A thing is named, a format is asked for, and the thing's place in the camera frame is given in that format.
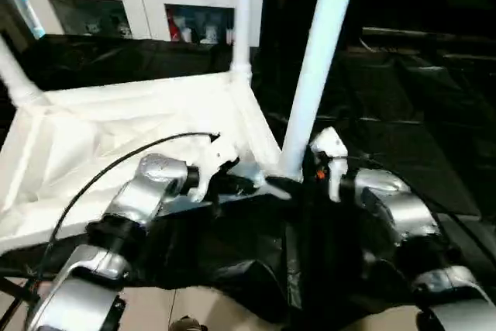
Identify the white plastic table top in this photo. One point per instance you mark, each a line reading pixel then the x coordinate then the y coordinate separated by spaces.
pixel 116 121

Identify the white plastic table leg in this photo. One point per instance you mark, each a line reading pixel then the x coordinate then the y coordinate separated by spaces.
pixel 15 71
pixel 321 36
pixel 243 17

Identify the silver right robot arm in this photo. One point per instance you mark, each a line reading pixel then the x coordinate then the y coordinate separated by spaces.
pixel 410 211

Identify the black plastic mat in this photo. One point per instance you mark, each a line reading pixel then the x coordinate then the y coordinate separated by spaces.
pixel 426 133

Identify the dark grey robot foot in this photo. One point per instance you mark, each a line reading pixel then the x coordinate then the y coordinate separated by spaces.
pixel 188 324

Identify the white jar blue print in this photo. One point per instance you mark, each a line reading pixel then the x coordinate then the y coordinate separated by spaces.
pixel 210 34

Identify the white cup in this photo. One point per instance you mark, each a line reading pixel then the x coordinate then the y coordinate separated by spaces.
pixel 187 35

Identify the red packet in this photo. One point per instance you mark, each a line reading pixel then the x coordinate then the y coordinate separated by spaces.
pixel 175 32

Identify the long black bar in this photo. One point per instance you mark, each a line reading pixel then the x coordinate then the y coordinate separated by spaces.
pixel 426 34

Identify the black metal floor stand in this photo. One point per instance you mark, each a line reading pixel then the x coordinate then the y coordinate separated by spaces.
pixel 17 292

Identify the grey metal rack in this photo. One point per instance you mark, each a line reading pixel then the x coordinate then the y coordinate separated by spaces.
pixel 27 9

